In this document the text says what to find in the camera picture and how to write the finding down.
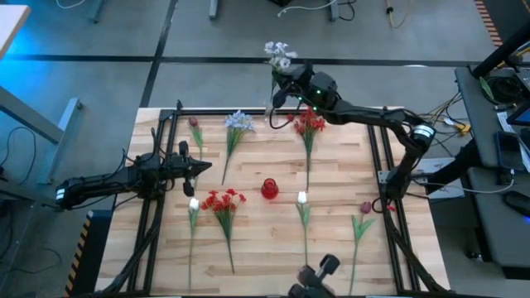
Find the grey metal table leg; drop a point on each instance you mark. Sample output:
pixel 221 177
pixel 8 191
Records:
pixel 33 120

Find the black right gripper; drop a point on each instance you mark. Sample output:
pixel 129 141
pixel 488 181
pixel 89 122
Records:
pixel 300 80

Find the maroon artificial tulip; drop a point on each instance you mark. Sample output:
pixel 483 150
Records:
pixel 365 207

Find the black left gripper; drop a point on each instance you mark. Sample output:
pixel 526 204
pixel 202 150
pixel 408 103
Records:
pixel 178 167

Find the white artificial tulip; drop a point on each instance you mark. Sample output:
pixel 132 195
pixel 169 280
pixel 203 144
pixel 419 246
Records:
pixel 194 204
pixel 302 198

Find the black table-level camera mount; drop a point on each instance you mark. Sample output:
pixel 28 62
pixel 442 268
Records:
pixel 314 277

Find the white blossom flower bunch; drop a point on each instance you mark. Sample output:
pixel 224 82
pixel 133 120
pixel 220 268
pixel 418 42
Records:
pixel 281 62

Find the pale blue flower bunch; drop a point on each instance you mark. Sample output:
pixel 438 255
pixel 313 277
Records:
pixel 239 121

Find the black smartphone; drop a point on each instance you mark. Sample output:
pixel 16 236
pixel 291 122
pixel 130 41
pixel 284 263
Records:
pixel 505 151

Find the red blossom flower bunch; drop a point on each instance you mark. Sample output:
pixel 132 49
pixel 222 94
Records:
pixel 308 124
pixel 223 205

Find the grey side desk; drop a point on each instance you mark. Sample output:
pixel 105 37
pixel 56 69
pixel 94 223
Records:
pixel 484 136

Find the black stand beam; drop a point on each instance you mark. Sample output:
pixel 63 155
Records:
pixel 503 49

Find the clear glass vase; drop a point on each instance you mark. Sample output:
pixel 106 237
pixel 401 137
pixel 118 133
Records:
pixel 268 113

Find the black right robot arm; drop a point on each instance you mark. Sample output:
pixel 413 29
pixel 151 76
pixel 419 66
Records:
pixel 372 118

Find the light wooden table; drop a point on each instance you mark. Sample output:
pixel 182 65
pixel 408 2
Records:
pixel 10 25

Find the red glass vase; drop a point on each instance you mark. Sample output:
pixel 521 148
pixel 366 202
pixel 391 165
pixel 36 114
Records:
pixel 269 190

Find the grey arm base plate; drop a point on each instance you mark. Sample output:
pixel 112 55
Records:
pixel 439 165

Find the dark red artificial tulip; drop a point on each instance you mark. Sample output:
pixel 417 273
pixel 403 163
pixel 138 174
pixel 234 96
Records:
pixel 193 121

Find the orange striped floor strip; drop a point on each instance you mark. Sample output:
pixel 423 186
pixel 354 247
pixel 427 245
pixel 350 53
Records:
pixel 488 22

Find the hazard-striped black panel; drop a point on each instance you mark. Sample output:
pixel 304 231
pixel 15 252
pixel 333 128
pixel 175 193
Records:
pixel 89 248

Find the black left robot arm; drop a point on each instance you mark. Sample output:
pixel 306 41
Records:
pixel 103 184

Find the lit computer monitor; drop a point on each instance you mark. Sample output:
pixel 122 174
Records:
pixel 521 116

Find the black computer mouse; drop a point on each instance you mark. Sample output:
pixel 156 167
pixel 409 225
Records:
pixel 517 203

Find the black aluminium table frame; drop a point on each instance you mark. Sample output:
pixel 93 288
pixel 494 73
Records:
pixel 215 112

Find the grey metal bracket plate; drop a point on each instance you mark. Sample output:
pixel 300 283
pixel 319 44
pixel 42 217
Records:
pixel 384 176

